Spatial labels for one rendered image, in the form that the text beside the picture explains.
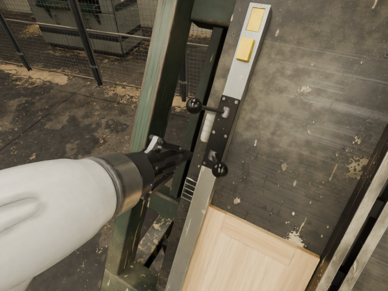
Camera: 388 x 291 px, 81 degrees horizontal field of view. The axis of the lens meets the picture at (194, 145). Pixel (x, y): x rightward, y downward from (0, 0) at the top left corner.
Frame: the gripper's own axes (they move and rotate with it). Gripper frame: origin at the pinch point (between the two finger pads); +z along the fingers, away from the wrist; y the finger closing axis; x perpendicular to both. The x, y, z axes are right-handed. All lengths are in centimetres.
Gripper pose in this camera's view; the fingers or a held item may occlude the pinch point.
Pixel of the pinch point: (181, 156)
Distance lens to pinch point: 53.1
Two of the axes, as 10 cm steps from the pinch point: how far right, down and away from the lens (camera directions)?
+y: -2.6, 9.3, 2.6
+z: 4.0, -1.4, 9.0
